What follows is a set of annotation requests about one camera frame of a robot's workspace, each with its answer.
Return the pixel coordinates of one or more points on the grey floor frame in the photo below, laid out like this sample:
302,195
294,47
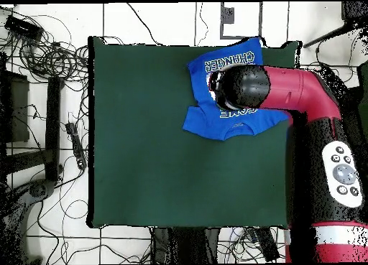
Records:
222,20

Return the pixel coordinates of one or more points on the black power strip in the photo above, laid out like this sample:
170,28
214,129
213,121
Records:
77,147

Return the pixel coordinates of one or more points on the dark green table cloth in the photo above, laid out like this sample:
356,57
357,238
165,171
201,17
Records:
143,176
364,104

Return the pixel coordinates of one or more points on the black rectangular device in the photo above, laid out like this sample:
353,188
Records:
267,245

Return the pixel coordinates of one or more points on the black power brick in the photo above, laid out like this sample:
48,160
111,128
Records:
23,28

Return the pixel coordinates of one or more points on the black box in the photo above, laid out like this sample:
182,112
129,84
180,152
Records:
17,110

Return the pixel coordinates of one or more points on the black rod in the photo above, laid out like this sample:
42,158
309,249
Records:
325,36

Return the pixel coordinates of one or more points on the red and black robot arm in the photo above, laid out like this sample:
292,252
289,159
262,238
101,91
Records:
287,87

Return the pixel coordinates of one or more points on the grey stand foot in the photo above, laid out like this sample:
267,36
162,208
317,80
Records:
40,189

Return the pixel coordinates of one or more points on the black stand bar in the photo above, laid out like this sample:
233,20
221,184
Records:
53,127

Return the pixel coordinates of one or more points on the blue laundry item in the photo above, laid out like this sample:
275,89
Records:
201,124

